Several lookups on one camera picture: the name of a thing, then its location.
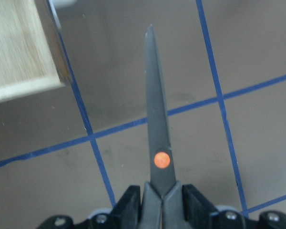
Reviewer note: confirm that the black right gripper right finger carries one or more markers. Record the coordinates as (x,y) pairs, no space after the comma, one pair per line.
(199,212)

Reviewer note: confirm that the wooden drawer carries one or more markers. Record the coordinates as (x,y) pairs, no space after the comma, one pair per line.
(32,58)

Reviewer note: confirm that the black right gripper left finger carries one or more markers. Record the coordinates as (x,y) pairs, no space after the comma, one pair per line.
(127,210)

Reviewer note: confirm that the grey orange scissors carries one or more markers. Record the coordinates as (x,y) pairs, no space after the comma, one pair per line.
(162,205)

